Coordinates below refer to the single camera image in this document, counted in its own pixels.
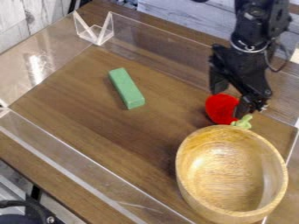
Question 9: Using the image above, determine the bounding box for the wooden bowl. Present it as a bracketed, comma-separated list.
[174, 125, 288, 224]

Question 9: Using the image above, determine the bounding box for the black cable and mount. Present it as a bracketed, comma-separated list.
[0, 197, 66, 224]

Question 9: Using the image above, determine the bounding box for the green rectangular block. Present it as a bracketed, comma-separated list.
[107, 67, 145, 109]

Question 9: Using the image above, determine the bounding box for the red plush strawberry toy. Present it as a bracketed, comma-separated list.
[205, 94, 252, 130]

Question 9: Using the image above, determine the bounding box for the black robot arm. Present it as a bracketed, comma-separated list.
[209, 0, 292, 118]

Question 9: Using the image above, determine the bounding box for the clear acrylic tray wall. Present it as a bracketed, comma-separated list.
[0, 12, 299, 224]

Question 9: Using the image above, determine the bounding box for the clear acrylic corner bracket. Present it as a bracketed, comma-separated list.
[71, 11, 114, 46]

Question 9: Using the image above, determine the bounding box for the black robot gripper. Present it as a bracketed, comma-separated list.
[209, 44, 272, 119]

